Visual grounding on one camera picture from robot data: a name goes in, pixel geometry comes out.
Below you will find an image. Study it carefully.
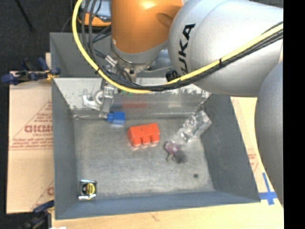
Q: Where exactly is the clear plastic packet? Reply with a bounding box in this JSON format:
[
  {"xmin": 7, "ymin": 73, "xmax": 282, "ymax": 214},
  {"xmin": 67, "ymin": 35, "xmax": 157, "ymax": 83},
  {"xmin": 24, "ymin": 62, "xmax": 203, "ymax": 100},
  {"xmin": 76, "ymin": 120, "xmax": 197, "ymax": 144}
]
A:
[{"xmin": 178, "ymin": 110, "xmax": 213, "ymax": 144}]

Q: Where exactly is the orange-red toy block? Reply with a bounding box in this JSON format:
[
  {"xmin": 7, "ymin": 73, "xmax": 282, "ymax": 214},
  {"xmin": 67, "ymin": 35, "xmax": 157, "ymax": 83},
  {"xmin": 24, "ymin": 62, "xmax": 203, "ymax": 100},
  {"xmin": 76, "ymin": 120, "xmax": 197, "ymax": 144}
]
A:
[{"xmin": 127, "ymin": 123, "xmax": 161, "ymax": 148}]

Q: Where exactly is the shiny curved metal thing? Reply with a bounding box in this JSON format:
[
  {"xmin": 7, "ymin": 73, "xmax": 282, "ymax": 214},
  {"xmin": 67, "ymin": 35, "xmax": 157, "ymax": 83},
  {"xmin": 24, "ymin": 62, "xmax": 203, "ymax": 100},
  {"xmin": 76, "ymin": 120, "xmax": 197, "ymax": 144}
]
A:
[{"xmin": 82, "ymin": 88, "xmax": 103, "ymax": 110}]

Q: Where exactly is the small purple toy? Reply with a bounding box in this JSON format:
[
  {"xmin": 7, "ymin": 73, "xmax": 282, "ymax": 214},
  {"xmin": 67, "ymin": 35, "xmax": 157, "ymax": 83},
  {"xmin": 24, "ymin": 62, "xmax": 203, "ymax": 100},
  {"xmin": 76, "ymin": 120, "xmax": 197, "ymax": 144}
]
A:
[{"xmin": 164, "ymin": 140, "xmax": 180, "ymax": 154}]

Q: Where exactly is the silver and yellow tape measure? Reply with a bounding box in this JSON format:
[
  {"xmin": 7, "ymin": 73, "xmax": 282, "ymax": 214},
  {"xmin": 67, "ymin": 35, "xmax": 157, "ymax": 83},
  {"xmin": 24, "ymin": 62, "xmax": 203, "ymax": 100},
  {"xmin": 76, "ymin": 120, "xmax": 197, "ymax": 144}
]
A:
[{"xmin": 78, "ymin": 179, "xmax": 98, "ymax": 200}]

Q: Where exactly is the blue toy block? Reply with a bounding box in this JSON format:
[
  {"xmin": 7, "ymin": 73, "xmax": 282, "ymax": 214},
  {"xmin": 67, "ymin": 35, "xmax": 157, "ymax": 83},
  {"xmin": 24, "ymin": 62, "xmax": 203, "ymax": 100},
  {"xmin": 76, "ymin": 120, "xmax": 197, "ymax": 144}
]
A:
[{"xmin": 107, "ymin": 111, "xmax": 126, "ymax": 126}]

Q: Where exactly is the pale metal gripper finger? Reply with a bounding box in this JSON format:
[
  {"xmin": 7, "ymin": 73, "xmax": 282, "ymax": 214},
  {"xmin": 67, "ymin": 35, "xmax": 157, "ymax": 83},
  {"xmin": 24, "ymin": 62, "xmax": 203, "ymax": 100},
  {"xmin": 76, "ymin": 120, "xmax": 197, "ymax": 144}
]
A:
[{"xmin": 99, "ymin": 85, "xmax": 115, "ymax": 118}]

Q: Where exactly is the black cylinder on white bracket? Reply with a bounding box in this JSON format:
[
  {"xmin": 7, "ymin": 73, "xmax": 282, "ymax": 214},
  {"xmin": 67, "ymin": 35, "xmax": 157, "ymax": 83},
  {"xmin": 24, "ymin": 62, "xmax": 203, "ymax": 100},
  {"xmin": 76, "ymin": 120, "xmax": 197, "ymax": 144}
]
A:
[{"xmin": 150, "ymin": 65, "xmax": 181, "ymax": 83}]

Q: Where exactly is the grey metal bin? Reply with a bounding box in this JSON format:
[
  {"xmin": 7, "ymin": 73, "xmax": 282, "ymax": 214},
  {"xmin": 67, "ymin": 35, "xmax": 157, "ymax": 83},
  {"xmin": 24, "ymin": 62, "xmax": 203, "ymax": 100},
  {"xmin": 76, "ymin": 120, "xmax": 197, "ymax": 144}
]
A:
[{"xmin": 49, "ymin": 32, "xmax": 261, "ymax": 219}]

